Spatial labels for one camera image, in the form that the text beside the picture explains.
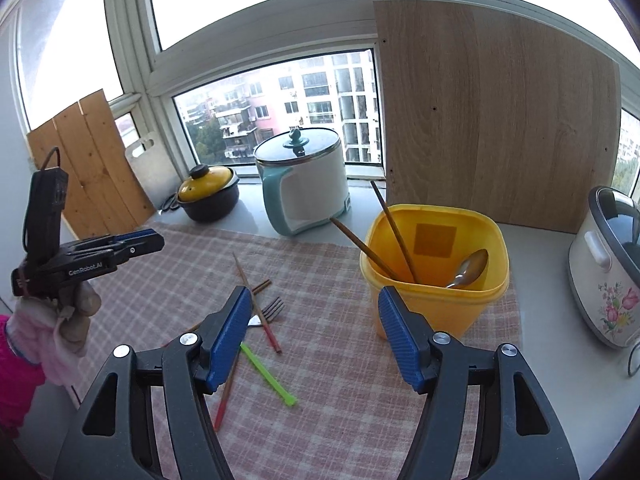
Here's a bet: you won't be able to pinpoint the metal spoon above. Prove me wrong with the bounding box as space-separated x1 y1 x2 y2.
445 249 489 290

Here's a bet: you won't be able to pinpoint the apartment buildings outside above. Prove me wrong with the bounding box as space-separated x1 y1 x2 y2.
174 50 386 166

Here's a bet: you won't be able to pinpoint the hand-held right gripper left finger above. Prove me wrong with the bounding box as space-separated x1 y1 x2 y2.
52 285 253 480

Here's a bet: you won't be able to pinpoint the person's left hand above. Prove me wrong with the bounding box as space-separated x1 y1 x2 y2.
7 281 102 401

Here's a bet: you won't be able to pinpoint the white electric pot teal handle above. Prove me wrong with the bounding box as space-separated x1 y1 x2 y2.
253 127 351 237

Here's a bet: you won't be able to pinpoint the person's left forearm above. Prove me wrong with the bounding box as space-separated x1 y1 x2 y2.
0 312 48 441

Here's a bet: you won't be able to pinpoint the light wood panel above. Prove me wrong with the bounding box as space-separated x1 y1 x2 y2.
372 0 622 235

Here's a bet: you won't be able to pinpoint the green plastic spoon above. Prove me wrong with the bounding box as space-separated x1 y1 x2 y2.
240 342 298 407

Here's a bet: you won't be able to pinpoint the white cutting board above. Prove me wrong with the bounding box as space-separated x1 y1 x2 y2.
124 131 183 211

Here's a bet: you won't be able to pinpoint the wooden slat board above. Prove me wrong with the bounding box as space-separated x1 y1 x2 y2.
26 89 157 241

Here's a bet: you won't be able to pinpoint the metal fork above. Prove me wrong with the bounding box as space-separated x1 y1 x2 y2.
248 297 286 328

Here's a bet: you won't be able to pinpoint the yellow plastic container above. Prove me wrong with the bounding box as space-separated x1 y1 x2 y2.
360 204 510 341

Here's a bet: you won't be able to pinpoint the plaid table cloth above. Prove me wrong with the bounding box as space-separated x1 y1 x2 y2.
70 222 523 480

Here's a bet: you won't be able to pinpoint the black pot with yellow lid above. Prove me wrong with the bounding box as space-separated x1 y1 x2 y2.
176 164 241 223

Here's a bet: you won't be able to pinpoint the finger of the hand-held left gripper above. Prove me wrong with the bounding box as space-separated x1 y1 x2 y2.
62 229 166 248
70 240 166 267

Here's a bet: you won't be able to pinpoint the floral white rice cooker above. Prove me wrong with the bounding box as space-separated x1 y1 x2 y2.
567 185 640 351

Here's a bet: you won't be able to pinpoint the white window frame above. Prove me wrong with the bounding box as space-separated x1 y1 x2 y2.
0 0 640 196

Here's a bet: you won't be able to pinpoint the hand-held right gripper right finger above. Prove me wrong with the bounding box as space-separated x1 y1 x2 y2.
377 285 581 480

